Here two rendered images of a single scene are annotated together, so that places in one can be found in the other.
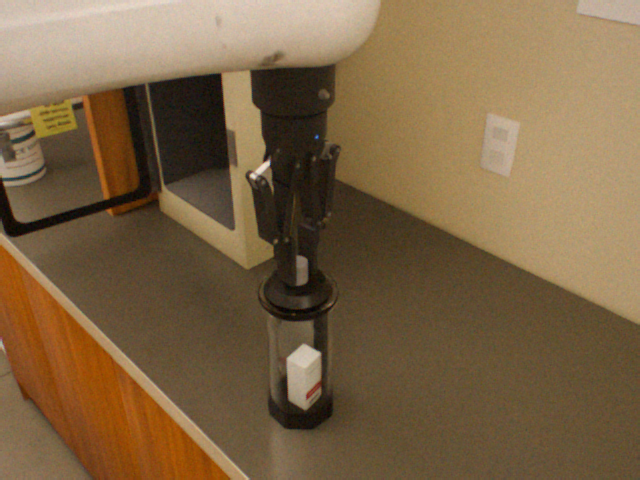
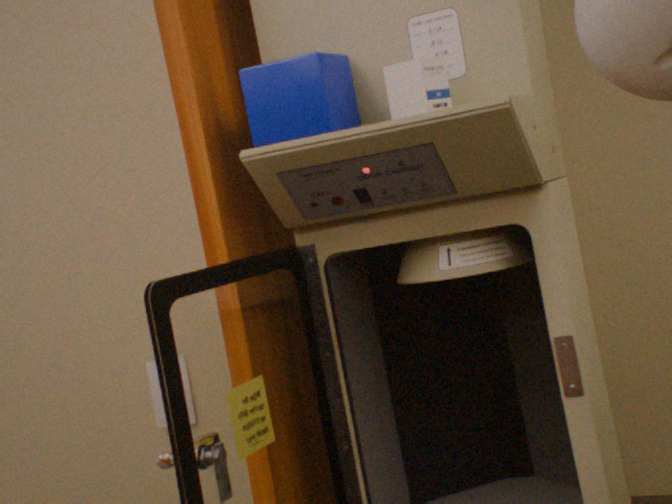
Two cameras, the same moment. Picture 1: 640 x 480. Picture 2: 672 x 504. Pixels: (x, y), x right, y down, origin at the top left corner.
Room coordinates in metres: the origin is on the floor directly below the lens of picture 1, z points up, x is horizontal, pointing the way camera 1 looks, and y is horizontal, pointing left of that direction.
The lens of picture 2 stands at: (-0.16, 0.98, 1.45)
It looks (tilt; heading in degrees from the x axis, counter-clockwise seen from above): 3 degrees down; 335
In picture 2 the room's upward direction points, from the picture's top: 11 degrees counter-clockwise
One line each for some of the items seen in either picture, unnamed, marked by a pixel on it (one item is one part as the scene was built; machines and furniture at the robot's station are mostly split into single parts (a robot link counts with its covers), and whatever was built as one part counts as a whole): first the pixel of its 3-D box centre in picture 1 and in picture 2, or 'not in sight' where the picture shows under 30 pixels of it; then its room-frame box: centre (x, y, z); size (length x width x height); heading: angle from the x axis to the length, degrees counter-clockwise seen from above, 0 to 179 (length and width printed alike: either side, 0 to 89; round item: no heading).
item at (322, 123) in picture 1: (294, 142); not in sight; (0.69, 0.03, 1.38); 0.08 x 0.07 x 0.09; 134
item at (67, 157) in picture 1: (62, 126); (260, 437); (1.17, 0.50, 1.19); 0.30 x 0.01 x 0.40; 126
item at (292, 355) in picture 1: (299, 347); not in sight; (0.69, 0.03, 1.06); 0.11 x 0.11 x 0.21
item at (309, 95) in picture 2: not in sight; (301, 100); (1.19, 0.37, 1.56); 0.10 x 0.10 x 0.09; 44
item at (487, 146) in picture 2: not in sight; (391, 167); (1.12, 0.30, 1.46); 0.32 x 0.12 x 0.10; 44
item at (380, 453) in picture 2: (238, 110); (473, 364); (1.24, 0.17, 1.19); 0.26 x 0.24 x 0.35; 44
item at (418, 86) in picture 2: not in sight; (417, 88); (1.08, 0.27, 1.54); 0.05 x 0.05 x 0.06; 27
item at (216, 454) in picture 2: (5, 146); (217, 472); (1.09, 0.58, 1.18); 0.02 x 0.02 x 0.06; 36
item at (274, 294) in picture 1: (297, 281); not in sight; (0.69, 0.03, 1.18); 0.09 x 0.09 x 0.07
